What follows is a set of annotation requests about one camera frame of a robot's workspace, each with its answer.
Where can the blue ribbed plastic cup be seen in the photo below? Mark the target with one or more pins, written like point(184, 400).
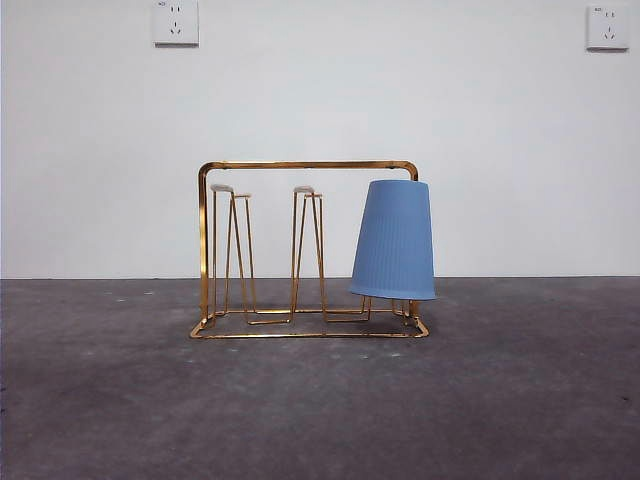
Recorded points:
point(395, 240)

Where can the white wall socket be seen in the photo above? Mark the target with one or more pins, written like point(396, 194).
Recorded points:
point(175, 30)
point(607, 30)

